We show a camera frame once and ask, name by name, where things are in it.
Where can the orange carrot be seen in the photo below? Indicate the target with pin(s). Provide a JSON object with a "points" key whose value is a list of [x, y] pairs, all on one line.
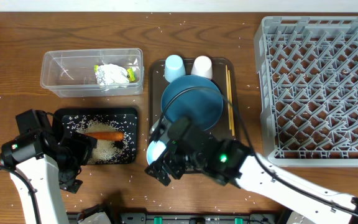
{"points": [[107, 136]]}

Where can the black plastic tray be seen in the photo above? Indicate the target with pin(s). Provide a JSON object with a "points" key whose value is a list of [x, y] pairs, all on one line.
{"points": [[59, 128]]}

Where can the light blue cup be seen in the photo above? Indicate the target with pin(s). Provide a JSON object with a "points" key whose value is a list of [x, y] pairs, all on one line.
{"points": [[174, 68]]}

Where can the light blue bowl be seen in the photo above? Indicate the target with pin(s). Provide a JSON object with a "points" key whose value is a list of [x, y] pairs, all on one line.
{"points": [[154, 150]]}

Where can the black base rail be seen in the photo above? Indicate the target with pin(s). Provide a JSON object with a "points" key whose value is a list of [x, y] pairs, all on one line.
{"points": [[134, 218]]}

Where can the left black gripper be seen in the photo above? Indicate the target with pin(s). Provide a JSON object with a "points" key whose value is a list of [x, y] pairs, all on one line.
{"points": [[85, 144]]}

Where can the wooden chopstick left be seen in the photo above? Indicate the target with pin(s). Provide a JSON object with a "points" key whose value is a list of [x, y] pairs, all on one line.
{"points": [[227, 96]]}

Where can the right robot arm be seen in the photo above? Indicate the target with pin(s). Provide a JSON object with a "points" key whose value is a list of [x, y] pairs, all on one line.
{"points": [[178, 147]]}

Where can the white cup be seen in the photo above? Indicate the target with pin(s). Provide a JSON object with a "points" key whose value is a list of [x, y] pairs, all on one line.
{"points": [[202, 67]]}

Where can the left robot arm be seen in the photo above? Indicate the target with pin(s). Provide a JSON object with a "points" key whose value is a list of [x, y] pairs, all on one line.
{"points": [[41, 167]]}

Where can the white wrapper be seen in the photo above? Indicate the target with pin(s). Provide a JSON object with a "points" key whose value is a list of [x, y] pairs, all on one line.
{"points": [[112, 74]]}

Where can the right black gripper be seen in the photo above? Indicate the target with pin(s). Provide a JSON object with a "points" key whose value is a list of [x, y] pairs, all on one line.
{"points": [[169, 160]]}

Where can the dark blue plate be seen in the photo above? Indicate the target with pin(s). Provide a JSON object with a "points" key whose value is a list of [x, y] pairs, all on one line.
{"points": [[194, 97]]}

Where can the dark brown serving tray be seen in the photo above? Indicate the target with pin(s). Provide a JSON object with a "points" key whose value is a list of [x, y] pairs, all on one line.
{"points": [[158, 83]]}

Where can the wooden chopstick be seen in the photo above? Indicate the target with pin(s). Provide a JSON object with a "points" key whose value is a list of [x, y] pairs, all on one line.
{"points": [[227, 96], [230, 99]]}

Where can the wooden chopstick right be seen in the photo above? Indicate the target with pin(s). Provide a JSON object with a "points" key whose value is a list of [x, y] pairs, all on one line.
{"points": [[230, 99]]}

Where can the pile of white rice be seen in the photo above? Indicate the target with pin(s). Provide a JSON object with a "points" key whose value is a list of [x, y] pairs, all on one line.
{"points": [[107, 152]]}

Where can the clear plastic container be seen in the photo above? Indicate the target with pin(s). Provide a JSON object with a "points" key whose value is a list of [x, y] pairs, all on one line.
{"points": [[77, 73]]}

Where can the grey dishwasher rack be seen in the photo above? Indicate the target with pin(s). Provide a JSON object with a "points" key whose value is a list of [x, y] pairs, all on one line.
{"points": [[308, 74]]}

